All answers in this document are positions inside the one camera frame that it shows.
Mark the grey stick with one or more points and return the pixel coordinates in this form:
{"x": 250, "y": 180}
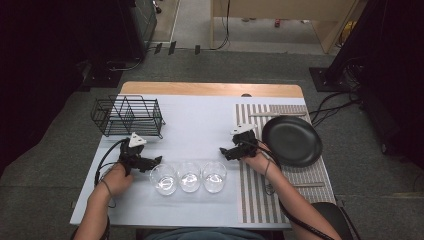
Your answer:
{"x": 308, "y": 184}
{"x": 276, "y": 114}

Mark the black round plate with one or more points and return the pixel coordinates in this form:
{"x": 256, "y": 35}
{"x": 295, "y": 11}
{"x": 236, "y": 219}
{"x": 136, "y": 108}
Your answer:
{"x": 293, "y": 141}

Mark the small red object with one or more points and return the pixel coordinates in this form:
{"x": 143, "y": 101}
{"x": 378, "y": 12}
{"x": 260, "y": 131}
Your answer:
{"x": 277, "y": 22}

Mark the person's right hand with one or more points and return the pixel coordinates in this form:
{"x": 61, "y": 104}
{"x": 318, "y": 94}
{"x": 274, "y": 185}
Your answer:
{"x": 258, "y": 161}

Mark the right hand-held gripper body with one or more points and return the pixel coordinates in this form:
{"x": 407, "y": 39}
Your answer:
{"x": 245, "y": 146}

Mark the dark curtain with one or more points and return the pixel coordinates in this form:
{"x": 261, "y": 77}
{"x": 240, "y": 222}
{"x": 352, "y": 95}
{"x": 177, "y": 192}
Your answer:
{"x": 400, "y": 83}
{"x": 40, "y": 66}

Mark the pale table cover sheet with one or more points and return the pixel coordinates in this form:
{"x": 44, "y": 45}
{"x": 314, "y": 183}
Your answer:
{"x": 200, "y": 126}

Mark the person's teal shirt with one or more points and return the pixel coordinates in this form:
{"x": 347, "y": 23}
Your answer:
{"x": 206, "y": 235}

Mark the black stand base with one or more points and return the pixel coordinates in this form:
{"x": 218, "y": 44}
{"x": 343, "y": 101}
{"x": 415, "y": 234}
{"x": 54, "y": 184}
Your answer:
{"x": 100, "y": 76}
{"x": 320, "y": 80}

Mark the black chair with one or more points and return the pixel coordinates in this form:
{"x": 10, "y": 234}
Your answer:
{"x": 333, "y": 216}

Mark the yellow object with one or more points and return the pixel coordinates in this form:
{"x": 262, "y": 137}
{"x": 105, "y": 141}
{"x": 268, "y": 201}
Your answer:
{"x": 350, "y": 31}

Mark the person's left hand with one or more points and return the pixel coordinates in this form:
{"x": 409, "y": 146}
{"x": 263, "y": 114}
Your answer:
{"x": 116, "y": 181}

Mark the clear drinking glass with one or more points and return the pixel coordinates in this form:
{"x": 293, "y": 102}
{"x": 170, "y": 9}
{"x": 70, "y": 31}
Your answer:
{"x": 163, "y": 181}
{"x": 214, "y": 178}
{"x": 189, "y": 178}

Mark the dark grey cabinet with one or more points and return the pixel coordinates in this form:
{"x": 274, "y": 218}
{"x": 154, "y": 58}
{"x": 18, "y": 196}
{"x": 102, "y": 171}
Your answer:
{"x": 146, "y": 23}

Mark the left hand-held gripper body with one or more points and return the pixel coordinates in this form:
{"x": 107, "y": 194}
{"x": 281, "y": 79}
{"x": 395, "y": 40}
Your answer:
{"x": 131, "y": 156}

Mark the striped grey placemat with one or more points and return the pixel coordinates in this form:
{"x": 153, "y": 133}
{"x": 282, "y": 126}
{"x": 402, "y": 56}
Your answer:
{"x": 256, "y": 193}

